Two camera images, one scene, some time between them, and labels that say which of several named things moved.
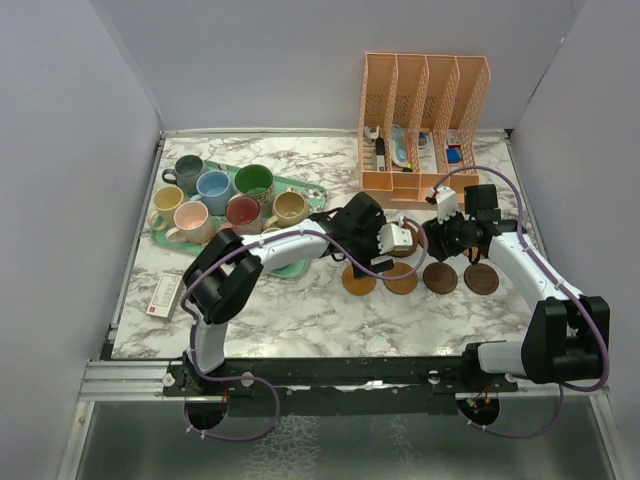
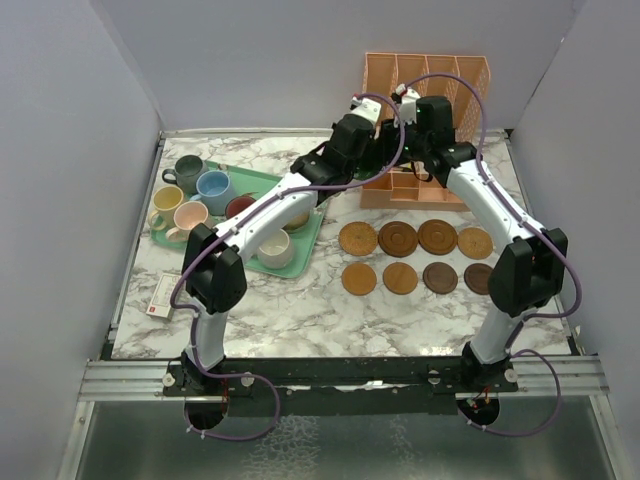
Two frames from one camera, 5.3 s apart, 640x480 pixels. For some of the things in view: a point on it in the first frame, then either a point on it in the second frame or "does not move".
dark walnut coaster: [481, 278] does not move
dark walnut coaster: [440, 278] does not move
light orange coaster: [404, 285] does not move
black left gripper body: [364, 248] → [351, 171]
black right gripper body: [452, 236] → [414, 145]
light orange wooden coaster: [359, 286] does not move
